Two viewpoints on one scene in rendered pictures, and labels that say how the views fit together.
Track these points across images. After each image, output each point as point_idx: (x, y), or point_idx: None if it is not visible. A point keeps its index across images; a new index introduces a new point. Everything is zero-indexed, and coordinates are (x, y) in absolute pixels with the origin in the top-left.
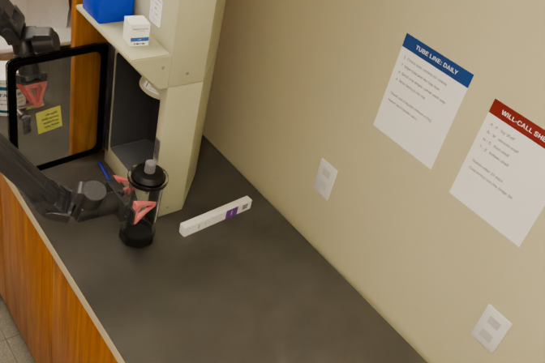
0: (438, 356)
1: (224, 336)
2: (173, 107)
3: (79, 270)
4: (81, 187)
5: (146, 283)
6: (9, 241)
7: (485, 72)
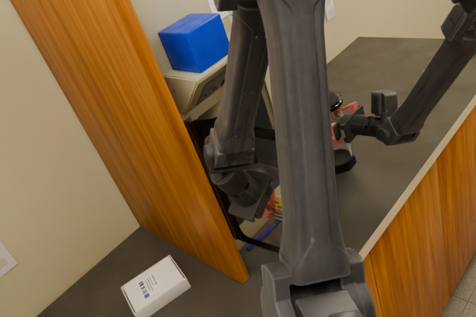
0: (328, 54)
1: None
2: None
3: (397, 185)
4: (389, 93)
5: (375, 152)
6: None
7: None
